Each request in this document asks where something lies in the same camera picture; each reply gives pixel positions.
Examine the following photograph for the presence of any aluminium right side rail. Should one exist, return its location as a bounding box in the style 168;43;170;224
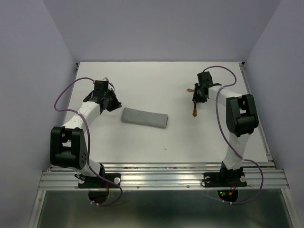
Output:
239;61;276;167

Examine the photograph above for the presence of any grey cloth napkin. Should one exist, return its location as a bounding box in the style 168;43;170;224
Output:
121;107;169;129

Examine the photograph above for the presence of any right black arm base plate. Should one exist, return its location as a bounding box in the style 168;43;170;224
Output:
201;172;247;188

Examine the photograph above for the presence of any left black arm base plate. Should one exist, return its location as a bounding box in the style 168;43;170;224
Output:
74;173;121;189

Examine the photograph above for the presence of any aluminium front rail frame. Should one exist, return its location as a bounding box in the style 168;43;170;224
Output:
29;158;301;228

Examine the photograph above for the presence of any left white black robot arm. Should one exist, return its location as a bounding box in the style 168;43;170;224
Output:
50;78;122;187

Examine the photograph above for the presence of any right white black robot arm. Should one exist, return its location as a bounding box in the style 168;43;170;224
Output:
192;71;259;188

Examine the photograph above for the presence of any gold knife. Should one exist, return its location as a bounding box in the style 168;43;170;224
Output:
192;101;197;117

